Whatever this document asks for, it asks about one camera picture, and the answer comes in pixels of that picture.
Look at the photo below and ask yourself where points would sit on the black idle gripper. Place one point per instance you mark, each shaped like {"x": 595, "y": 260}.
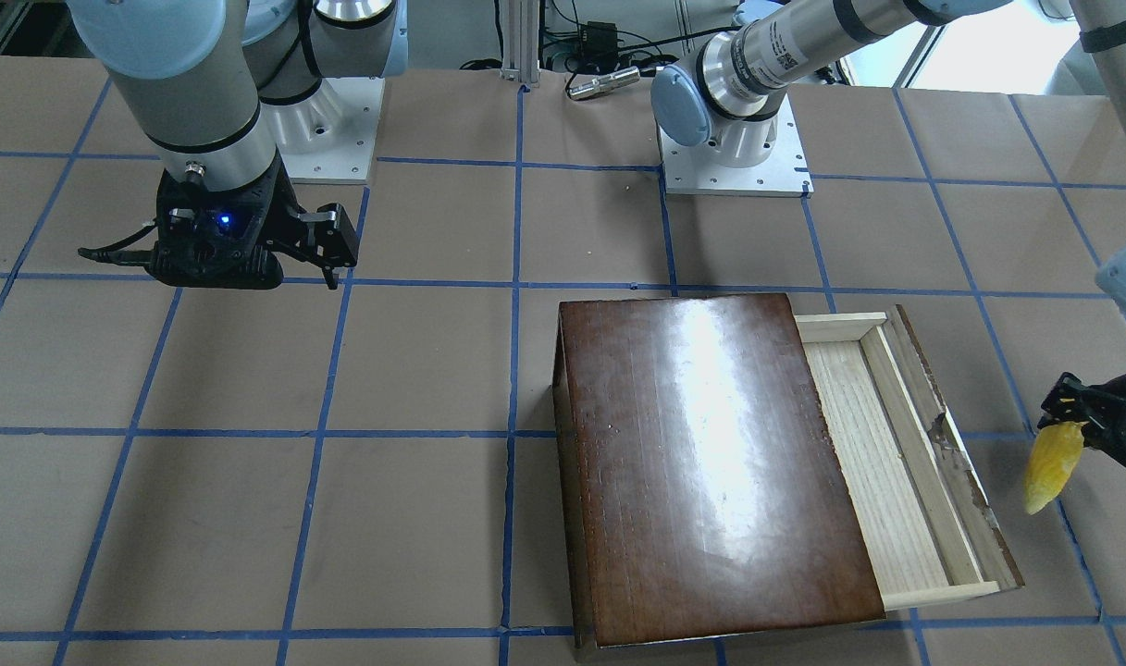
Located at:
{"x": 322, "y": 237}

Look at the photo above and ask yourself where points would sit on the black gripper near drawer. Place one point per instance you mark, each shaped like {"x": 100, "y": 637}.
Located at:
{"x": 1120, "y": 408}

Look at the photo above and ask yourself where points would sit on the yellow corn cob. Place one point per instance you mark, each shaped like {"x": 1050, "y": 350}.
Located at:
{"x": 1056, "y": 452}

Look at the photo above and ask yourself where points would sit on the wooden drawer with white handle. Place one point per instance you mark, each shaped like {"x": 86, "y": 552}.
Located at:
{"x": 926, "y": 519}

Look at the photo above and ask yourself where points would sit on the silver robot arm near drawer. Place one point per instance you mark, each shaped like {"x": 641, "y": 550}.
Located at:
{"x": 723, "y": 100}

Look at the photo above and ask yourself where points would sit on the dark wooden drawer cabinet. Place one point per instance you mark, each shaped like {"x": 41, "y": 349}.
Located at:
{"x": 702, "y": 493}

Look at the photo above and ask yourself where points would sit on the silver flashlight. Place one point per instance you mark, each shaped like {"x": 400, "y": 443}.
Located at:
{"x": 602, "y": 84}

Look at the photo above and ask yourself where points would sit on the black power adapter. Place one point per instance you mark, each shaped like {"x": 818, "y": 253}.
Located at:
{"x": 597, "y": 38}

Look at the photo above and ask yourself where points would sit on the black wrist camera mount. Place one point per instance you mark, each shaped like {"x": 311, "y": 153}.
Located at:
{"x": 215, "y": 249}

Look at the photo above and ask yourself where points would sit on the aluminium frame post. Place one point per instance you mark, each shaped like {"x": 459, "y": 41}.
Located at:
{"x": 520, "y": 32}

